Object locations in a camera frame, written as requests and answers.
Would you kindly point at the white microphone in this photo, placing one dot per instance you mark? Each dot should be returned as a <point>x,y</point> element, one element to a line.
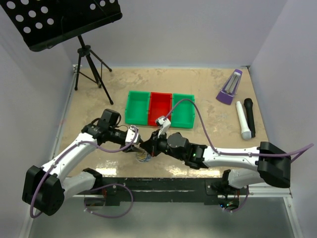
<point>245,131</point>

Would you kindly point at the black microphone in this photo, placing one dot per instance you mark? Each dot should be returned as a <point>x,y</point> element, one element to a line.
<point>248,104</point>

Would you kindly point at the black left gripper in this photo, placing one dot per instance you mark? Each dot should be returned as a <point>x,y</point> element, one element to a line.
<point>131,148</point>

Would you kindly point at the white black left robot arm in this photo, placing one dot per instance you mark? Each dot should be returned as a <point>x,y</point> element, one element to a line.
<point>48,186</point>

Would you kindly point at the red plastic bin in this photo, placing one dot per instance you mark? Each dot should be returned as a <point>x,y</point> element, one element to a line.
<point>160,105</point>

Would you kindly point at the right green plastic bin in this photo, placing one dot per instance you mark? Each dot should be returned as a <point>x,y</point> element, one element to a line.
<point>183,116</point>

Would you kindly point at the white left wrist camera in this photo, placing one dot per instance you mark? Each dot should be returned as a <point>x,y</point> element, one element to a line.
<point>132,135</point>

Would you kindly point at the green plastic bin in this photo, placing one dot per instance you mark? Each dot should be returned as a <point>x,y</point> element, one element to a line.
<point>137,107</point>
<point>183,116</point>

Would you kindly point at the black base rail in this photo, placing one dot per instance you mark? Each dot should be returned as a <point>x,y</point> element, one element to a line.
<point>177,190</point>

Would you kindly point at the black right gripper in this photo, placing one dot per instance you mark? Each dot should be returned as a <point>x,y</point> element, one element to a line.
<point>151,146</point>

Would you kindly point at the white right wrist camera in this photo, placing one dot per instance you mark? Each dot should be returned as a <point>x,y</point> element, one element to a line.
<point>164,124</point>

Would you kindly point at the black music stand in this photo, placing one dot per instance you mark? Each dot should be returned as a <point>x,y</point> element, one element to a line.
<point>44,24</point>

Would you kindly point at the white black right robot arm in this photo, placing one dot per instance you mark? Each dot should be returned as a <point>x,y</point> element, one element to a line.
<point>265,163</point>

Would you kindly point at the left green plastic bin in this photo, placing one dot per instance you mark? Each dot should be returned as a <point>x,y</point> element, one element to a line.
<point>137,107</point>

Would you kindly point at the purple metronome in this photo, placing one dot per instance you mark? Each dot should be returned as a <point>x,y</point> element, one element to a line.
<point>229,89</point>

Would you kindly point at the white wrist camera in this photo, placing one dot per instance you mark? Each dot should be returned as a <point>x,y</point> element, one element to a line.
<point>132,135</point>
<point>164,124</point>

